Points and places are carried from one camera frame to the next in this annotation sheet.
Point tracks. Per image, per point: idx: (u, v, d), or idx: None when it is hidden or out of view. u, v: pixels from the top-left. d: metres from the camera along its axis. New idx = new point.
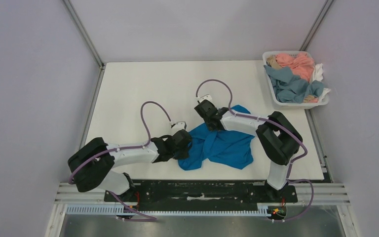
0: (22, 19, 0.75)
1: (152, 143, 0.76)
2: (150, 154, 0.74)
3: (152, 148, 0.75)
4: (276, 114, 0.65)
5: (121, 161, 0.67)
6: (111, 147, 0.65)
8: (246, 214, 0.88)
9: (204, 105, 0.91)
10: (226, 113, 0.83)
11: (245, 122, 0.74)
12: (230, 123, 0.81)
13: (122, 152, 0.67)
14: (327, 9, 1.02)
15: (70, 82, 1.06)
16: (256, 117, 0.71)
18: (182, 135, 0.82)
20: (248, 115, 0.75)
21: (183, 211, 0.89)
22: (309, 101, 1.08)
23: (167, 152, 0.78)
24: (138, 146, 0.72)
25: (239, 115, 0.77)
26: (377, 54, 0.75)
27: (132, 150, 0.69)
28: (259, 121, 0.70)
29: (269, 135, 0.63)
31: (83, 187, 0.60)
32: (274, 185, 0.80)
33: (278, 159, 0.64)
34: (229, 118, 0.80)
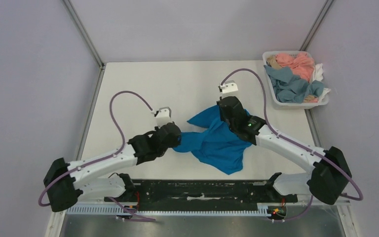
0: (22, 19, 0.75)
1: (128, 146, 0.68)
2: (127, 161, 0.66)
3: (126, 155, 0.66)
4: (334, 152, 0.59)
5: (92, 177, 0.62)
6: (73, 167, 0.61)
8: (246, 214, 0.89)
9: (238, 108, 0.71)
10: (263, 129, 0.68)
11: (293, 151, 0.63)
12: (265, 143, 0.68)
13: (87, 170, 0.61)
14: (327, 9, 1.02)
15: (70, 82, 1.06)
16: (310, 150, 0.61)
18: (167, 130, 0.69)
20: (299, 142, 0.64)
21: (183, 211, 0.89)
22: (309, 100, 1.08)
23: (150, 151, 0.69)
24: (109, 157, 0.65)
25: (283, 137, 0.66)
26: (376, 54, 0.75)
27: (97, 164, 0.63)
28: (313, 155, 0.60)
29: (328, 177, 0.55)
31: (55, 209, 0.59)
32: (279, 190, 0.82)
33: (326, 200, 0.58)
34: (269, 138, 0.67)
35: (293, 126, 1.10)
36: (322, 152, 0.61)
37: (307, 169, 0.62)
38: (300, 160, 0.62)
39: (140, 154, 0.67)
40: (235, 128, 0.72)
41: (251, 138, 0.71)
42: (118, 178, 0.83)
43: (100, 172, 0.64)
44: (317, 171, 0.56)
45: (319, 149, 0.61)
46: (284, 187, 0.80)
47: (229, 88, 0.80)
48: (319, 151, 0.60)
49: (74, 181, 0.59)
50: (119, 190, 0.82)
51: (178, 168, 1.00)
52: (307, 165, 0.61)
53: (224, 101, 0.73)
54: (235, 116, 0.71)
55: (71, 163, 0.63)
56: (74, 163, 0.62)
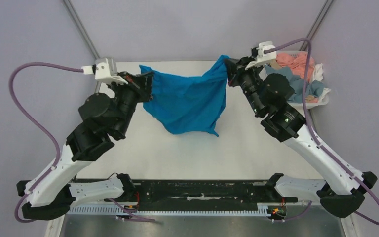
0: (22, 19, 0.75)
1: (66, 148, 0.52)
2: (69, 168, 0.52)
3: (64, 164, 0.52)
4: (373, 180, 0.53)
5: (48, 196, 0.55)
6: (27, 190, 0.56)
8: (246, 214, 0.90)
9: (287, 98, 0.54)
10: (305, 134, 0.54)
11: (330, 169, 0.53)
12: (298, 147, 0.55)
13: (36, 190, 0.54)
14: (327, 9, 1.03)
15: (70, 82, 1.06)
16: (352, 175, 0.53)
18: (87, 115, 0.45)
20: (338, 159, 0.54)
21: (183, 211, 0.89)
22: (309, 101, 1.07)
23: (92, 146, 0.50)
24: (50, 171, 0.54)
25: (324, 149, 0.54)
26: (376, 54, 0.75)
27: (45, 181, 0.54)
28: (350, 178, 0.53)
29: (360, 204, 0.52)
31: (48, 218, 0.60)
32: (279, 191, 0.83)
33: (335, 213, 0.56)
34: (308, 146, 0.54)
35: None
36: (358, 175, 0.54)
37: (334, 186, 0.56)
38: (333, 179, 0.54)
39: (77, 157, 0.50)
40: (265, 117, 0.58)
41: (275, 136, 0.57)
42: (116, 181, 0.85)
43: (52, 188, 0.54)
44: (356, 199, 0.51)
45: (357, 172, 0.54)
46: (284, 190, 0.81)
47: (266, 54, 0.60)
48: (359, 177, 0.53)
49: (29, 207, 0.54)
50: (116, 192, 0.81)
51: (178, 168, 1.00)
52: (338, 185, 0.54)
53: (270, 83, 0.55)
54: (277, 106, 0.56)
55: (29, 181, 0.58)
56: (29, 182, 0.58)
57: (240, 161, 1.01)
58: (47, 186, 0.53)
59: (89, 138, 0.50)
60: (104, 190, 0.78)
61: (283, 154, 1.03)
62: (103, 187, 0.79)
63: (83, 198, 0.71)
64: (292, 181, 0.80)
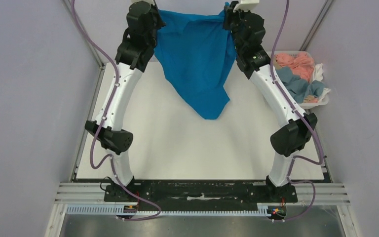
0: (22, 20, 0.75)
1: (121, 64, 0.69)
2: (131, 77, 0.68)
3: (126, 75, 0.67)
4: (312, 118, 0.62)
5: (119, 114, 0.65)
6: (100, 121, 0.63)
8: (246, 214, 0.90)
9: (256, 33, 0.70)
10: (264, 70, 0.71)
11: (279, 100, 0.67)
12: (258, 82, 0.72)
13: (110, 113, 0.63)
14: (327, 9, 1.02)
15: (70, 82, 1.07)
16: (293, 108, 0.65)
18: (136, 16, 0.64)
20: (286, 94, 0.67)
21: (183, 211, 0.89)
22: (309, 101, 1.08)
23: (141, 51, 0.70)
24: (116, 88, 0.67)
25: (277, 85, 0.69)
26: (376, 55, 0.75)
27: (114, 102, 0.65)
28: (293, 112, 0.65)
29: (293, 135, 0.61)
31: (122, 147, 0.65)
32: (273, 180, 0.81)
33: (281, 149, 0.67)
34: (265, 80, 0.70)
35: None
36: (301, 112, 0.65)
37: (281, 120, 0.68)
38: (280, 111, 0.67)
39: (135, 63, 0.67)
40: (241, 54, 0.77)
41: (246, 71, 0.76)
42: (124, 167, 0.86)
43: (122, 105, 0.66)
44: (288, 126, 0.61)
45: (301, 109, 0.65)
46: (274, 174, 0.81)
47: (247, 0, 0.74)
48: (299, 112, 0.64)
49: (111, 128, 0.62)
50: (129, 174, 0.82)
51: (178, 168, 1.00)
52: (282, 116, 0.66)
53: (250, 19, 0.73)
54: (248, 42, 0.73)
55: (95, 118, 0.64)
56: (97, 115, 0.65)
57: (239, 161, 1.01)
58: (118, 102, 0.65)
59: (134, 48, 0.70)
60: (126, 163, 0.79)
61: None
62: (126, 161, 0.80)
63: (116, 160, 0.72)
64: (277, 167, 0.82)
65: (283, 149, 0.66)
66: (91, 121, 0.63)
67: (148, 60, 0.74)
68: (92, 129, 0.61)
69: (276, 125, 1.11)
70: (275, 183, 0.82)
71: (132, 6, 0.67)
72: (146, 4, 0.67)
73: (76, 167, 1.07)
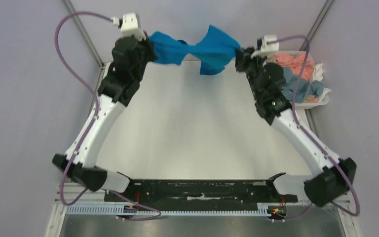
0: (23, 20, 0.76)
1: (103, 97, 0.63)
2: (112, 111, 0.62)
3: (106, 108, 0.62)
4: (349, 164, 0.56)
5: (94, 148, 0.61)
6: (71, 155, 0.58)
8: (246, 214, 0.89)
9: (279, 84, 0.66)
10: (287, 113, 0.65)
11: (305, 144, 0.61)
12: (282, 128, 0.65)
13: (84, 147, 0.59)
14: (328, 8, 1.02)
15: (70, 82, 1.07)
16: (326, 154, 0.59)
18: (122, 51, 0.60)
20: (314, 139, 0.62)
21: (183, 211, 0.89)
22: (309, 100, 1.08)
23: (125, 86, 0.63)
24: (93, 122, 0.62)
25: (302, 129, 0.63)
26: (376, 55, 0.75)
27: (89, 137, 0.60)
28: (325, 159, 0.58)
29: (330, 185, 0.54)
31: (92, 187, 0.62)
32: (278, 188, 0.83)
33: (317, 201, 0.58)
34: (288, 125, 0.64)
35: None
36: (335, 158, 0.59)
37: (313, 168, 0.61)
38: (310, 157, 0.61)
39: (118, 97, 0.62)
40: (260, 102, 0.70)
41: (268, 120, 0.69)
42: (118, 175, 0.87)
43: (97, 141, 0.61)
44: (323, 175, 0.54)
45: (334, 154, 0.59)
46: (282, 185, 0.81)
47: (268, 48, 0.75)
48: (333, 157, 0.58)
49: (81, 165, 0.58)
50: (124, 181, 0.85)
51: (178, 168, 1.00)
52: (314, 164, 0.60)
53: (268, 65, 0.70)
54: (269, 91, 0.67)
55: (66, 152, 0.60)
56: (69, 148, 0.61)
57: (239, 161, 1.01)
58: (94, 136, 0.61)
59: (118, 82, 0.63)
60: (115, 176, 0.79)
61: (282, 154, 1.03)
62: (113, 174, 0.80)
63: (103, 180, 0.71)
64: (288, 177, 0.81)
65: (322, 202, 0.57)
66: (61, 154, 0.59)
67: (132, 94, 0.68)
68: (61, 165, 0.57)
69: None
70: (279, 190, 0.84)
71: (119, 39, 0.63)
72: (132, 38, 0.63)
73: None
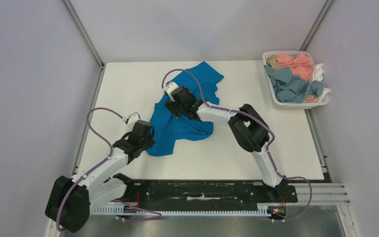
0: (22, 19, 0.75)
1: (116, 149, 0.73)
2: (122, 159, 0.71)
3: (119, 154, 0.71)
4: (246, 107, 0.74)
5: (96, 182, 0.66)
6: (77, 178, 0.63)
8: (246, 214, 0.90)
9: (183, 94, 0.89)
10: (201, 106, 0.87)
11: (218, 114, 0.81)
12: (205, 115, 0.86)
13: (92, 175, 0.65)
14: (328, 8, 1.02)
15: (70, 82, 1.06)
16: (229, 109, 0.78)
18: (142, 125, 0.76)
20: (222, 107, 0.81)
21: (183, 211, 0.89)
22: (309, 101, 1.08)
23: (135, 147, 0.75)
24: (104, 161, 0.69)
25: (213, 107, 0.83)
26: (376, 55, 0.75)
27: (97, 170, 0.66)
28: (231, 113, 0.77)
29: (239, 125, 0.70)
31: (73, 226, 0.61)
32: (269, 184, 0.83)
33: (248, 146, 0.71)
34: (205, 110, 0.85)
35: (293, 127, 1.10)
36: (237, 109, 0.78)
37: None
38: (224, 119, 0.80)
39: (129, 151, 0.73)
40: (183, 110, 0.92)
41: (197, 117, 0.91)
42: (116, 180, 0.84)
43: (102, 177, 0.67)
44: (231, 122, 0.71)
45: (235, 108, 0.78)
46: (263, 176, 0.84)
47: (169, 88, 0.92)
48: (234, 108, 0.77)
49: (86, 187, 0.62)
50: (120, 189, 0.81)
51: (177, 169, 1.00)
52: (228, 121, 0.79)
53: (172, 91, 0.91)
54: (182, 102, 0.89)
55: (72, 177, 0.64)
56: (74, 176, 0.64)
57: (240, 161, 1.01)
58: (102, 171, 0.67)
59: (131, 144, 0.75)
60: (111, 189, 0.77)
61: (283, 154, 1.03)
62: (107, 188, 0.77)
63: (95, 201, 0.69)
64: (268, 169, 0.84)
65: (249, 144, 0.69)
66: (66, 177, 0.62)
67: (136, 156, 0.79)
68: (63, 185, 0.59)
69: (277, 126, 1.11)
70: (271, 186, 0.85)
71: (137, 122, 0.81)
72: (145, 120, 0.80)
73: (75, 167, 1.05)
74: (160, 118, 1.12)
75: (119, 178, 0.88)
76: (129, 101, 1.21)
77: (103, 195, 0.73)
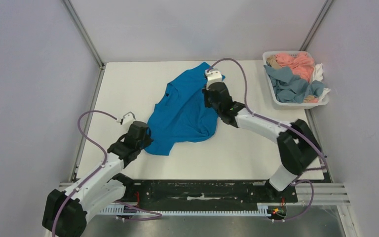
0: (22, 19, 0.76)
1: (111, 154, 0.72)
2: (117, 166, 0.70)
3: (113, 162, 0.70)
4: (299, 123, 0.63)
5: (92, 193, 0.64)
6: (71, 191, 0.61)
8: (246, 214, 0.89)
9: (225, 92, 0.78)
10: (241, 111, 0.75)
11: (262, 124, 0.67)
12: (243, 122, 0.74)
13: (85, 186, 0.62)
14: (328, 8, 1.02)
15: (70, 82, 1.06)
16: (278, 122, 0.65)
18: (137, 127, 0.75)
20: (268, 118, 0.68)
21: (183, 211, 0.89)
22: (309, 101, 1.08)
23: (131, 151, 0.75)
24: (99, 169, 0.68)
25: (257, 116, 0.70)
26: (376, 55, 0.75)
27: (92, 179, 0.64)
28: (280, 127, 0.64)
29: (291, 145, 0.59)
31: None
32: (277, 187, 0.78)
33: (293, 168, 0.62)
34: (245, 117, 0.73)
35: (293, 127, 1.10)
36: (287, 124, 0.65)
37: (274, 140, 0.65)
38: (268, 132, 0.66)
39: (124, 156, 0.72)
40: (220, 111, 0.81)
41: (233, 123, 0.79)
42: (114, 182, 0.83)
43: (96, 186, 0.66)
44: (281, 139, 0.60)
45: (285, 121, 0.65)
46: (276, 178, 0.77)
47: (212, 76, 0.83)
48: (285, 123, 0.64)
49: (79, 200, 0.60)
50: (120, 191, 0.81)
51: (178, 169, 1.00)
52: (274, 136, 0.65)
53: (213, 86, 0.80)
54: (221, 100, 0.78)
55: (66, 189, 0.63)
56: (68, 188, 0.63)
57: (240, 161, 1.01)
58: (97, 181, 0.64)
59: (127, 147, 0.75)
60: (109, 193, 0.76)
61: None
62: (105, 192, 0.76)
63: (93, 209, 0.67)
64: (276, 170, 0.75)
65: (296, 166, 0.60)
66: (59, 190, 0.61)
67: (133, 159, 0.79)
68: (56, 199, 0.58)
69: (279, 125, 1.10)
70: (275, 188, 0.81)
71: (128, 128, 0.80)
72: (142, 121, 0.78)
73: (76, 167, 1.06)
74: (159, 119, 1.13)
75: (118, 179, 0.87)
76: (129, 101, 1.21)
77: (102, 200, 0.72)
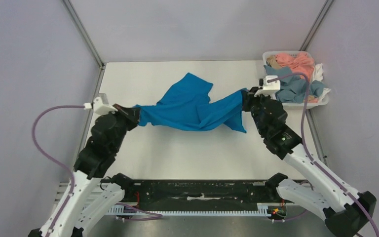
0: (23, 19, 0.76)
1: (79, 173, 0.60)
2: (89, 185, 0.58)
3: (82, 184, 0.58)
4: (369, 199, 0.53)
5: (69, 226, 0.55)
6: (45, 233, 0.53)
8: (246, 214, 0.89)
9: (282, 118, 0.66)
10: (298, 150, 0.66)
11: (323, 181, 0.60)
12: (294, 163, 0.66)
13: (58, 224, 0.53)
14: (328, 8, 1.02)
15: (70, 82, 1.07)
16: (344, 189, 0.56)
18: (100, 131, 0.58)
20: (332, 176, 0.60)
21: (183, 211, 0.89)
22: (310, 101, 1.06)
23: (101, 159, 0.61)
24: (69, 197, 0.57)
25: (317, 166, 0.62)
26: (376, 55, 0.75)
27: (64, 213, 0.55)
28: (345, 195, 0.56)
29: (354, 222, 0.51)
31: None
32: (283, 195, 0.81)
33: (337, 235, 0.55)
34: (302, 161, 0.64)
35: (293, 127, 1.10)
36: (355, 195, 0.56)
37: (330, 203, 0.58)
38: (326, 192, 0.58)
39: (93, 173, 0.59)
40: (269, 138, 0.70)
41: (280, 152, 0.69)
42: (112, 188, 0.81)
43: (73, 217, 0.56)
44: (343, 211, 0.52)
45: (353, 190, 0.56)
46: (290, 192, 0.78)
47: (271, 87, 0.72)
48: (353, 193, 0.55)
49: None
50: (118, 195, 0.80)
51: (178, 169, 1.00)
52: (335, 202, 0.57)
53: (270, 108, 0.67)
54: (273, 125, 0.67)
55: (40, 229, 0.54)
56: (44, 225, 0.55)
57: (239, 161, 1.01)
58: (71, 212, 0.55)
59: (96, 156, 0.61)
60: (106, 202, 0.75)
61: None
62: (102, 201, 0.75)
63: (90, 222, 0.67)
64: (296, 187, 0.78)
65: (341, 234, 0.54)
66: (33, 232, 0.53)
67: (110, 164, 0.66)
68: None
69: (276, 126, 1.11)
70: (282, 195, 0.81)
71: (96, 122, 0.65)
72: (109, 118, 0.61)
73: None
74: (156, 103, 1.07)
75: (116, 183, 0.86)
76: (129, 101, 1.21)
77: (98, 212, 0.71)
